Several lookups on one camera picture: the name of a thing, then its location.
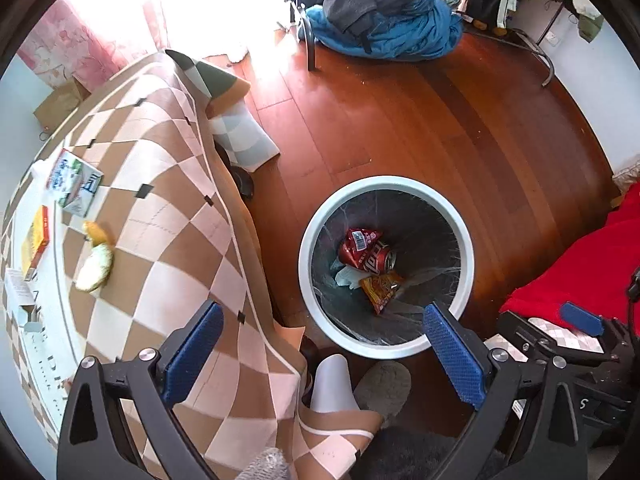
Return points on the dark grey rug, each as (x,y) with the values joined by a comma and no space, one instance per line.
(425,452)

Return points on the blue duvet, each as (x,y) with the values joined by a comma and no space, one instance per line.
(400,37)

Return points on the cream lace cloth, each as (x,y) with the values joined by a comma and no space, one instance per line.
(627,175)

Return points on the pink floral curtain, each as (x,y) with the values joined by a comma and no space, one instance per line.
(95,25)

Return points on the curved metal chair leg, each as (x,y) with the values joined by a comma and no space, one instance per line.
(542,57)

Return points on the small white box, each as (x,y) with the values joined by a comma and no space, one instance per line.
(17,285)

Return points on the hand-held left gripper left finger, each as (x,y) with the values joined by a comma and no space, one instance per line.
(196,352)

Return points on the white round trash bin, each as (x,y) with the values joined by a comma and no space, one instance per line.
(310,260)

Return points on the brown checkered blanket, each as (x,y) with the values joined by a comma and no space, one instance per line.
(165,220)

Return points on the pale green crumpled wrapper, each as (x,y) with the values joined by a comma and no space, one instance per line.
(95,269)

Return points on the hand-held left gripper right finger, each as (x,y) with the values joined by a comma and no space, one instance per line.
(452,355)

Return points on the black round table foot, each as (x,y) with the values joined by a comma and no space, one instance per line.
(243,182)

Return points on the orange snack wrapper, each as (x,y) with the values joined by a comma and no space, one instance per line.
(380,290)

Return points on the person's leg in white sock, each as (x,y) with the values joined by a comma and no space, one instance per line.
(332,385)

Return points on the crumpled white tissue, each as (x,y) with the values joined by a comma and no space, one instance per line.
(347,277)

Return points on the black metal rack leg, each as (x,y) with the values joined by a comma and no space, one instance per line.
(311,35)

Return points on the red cloth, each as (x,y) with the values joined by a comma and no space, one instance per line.
(575,265)

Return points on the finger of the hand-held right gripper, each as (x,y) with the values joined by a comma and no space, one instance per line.
(580,318)
(530,340)

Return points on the green white carton box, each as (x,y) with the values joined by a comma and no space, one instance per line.
(75,185)

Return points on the red drink can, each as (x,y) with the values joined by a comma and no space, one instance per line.
(372,259)

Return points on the brown paper bag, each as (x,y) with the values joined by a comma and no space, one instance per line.
(60,104)

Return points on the black bin liner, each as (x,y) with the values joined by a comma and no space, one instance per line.
(430,240)

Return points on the grey fuzzy slipper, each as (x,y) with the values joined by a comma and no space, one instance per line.
(265,466)
(382,392)

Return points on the pink checkered cloth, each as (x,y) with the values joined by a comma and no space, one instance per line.
(550,329)

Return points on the red triangular snack packet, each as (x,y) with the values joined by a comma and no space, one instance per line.
(362,237)

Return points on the yellow red flat box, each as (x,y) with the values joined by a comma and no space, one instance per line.
(37,240)

